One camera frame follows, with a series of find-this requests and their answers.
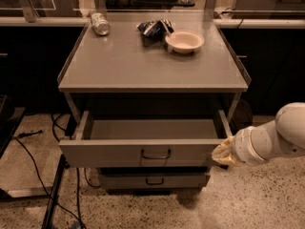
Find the covered gripper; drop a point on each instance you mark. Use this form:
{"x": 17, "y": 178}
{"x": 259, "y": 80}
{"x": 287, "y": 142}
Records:
{"x": 242, "y": 148}

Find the grey top drawer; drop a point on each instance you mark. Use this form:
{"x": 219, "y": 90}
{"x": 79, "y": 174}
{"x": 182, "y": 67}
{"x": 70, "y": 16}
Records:
{"x": 145, "y": 142}

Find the grey drawer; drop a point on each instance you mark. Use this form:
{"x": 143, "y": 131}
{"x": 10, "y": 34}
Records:
{"x": 150, "y": 178}
{"x": 145, "y": 142}

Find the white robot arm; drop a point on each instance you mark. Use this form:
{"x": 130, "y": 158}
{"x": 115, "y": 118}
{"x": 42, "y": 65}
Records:
{"x": 253, "y": 146}

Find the grey metal drawer cabinet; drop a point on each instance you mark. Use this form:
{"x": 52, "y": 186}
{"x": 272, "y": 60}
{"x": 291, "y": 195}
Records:
{"x": 122, "y": 77}

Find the grey lower drawer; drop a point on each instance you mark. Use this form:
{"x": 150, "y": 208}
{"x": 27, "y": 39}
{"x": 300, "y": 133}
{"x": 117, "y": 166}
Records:
{"x": 150, "y": 178}

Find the white bowl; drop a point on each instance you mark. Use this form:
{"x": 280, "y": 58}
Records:
{"x": 184, "y": 42}

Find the blue white chip bag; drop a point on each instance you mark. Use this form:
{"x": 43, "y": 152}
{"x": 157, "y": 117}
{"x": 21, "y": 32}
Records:
{"x": 156, "y": 27}

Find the black stand leg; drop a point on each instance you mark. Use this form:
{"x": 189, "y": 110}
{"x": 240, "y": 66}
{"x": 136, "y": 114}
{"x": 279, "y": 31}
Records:
{"x": 47, "y": 222}

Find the silver soda can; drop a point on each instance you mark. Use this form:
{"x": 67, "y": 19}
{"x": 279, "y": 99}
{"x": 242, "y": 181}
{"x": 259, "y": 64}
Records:
{"x": 100, "y": 24}

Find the dark side table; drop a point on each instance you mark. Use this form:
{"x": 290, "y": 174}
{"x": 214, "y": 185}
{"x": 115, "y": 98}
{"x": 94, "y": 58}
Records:
{"x": 10, "y": 118}

